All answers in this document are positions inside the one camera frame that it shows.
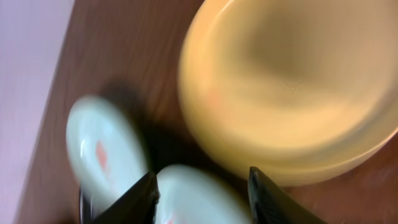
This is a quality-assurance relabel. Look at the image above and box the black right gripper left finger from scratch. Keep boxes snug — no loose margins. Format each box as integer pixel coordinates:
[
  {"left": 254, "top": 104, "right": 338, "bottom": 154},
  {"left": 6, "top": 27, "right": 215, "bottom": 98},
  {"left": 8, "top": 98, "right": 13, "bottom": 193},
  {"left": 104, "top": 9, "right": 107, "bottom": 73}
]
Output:
[{"left": 92, "top": 171, "right": 159, "bottom": 224}]

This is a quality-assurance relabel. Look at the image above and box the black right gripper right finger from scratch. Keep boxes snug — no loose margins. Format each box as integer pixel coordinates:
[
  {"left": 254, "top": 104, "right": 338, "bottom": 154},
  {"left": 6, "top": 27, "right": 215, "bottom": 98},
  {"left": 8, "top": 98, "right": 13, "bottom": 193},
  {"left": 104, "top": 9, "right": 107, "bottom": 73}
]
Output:
[{"left": 248, "top": 167, "right": 325, "bottom": 224}]

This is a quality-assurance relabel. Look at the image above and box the mint plate long red stain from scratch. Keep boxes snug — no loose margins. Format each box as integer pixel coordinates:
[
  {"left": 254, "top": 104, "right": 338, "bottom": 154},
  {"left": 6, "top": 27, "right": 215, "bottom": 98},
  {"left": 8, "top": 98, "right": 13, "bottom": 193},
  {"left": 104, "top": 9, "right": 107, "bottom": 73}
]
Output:
[{"left": 154, "top": 165, "right": 252, "bottom": 224}]

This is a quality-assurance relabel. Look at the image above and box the mint plate small red stain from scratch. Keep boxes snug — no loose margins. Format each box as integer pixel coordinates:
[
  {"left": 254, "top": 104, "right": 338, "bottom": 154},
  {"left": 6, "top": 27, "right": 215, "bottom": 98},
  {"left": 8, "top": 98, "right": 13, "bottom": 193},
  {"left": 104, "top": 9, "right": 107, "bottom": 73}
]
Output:
[{"left": 66, "top": 96, "right": 150, "bottom": 212}]

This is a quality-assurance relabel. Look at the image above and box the yellow plate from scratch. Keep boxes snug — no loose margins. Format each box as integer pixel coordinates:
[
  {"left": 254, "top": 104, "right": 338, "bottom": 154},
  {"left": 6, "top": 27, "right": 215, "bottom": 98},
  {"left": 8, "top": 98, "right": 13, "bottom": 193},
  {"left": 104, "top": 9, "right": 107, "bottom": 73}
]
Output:
[{"left": 178, "top": 0, "right": 397, "bottom": 186}]

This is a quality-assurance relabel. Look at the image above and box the round black tray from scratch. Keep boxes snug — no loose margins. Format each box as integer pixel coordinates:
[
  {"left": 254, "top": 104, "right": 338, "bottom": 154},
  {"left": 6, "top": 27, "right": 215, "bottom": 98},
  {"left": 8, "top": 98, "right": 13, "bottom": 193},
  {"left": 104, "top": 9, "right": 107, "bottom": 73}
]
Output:
[{"left": 79, "top": 80, "right": 249, "bottom": 224}]

